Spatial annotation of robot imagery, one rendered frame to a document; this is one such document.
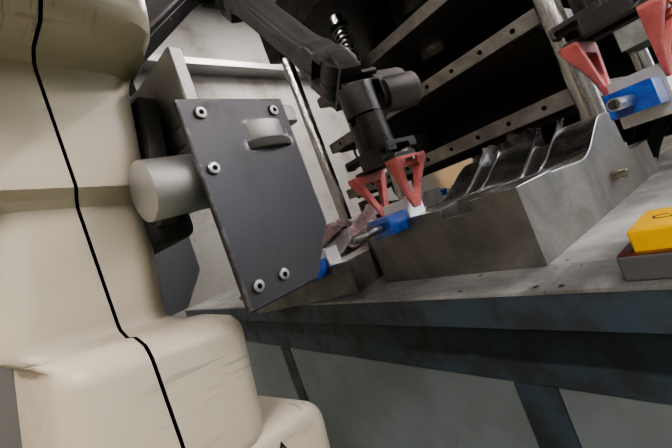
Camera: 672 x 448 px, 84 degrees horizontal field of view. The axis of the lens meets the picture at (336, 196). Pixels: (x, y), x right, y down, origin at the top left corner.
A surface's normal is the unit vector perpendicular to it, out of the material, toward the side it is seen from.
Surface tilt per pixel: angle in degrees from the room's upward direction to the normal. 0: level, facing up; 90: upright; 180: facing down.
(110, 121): 90
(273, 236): 90
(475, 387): 90
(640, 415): 90
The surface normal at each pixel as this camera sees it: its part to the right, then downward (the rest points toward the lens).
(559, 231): 0.55, -0.25
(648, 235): -0.76, 0.25
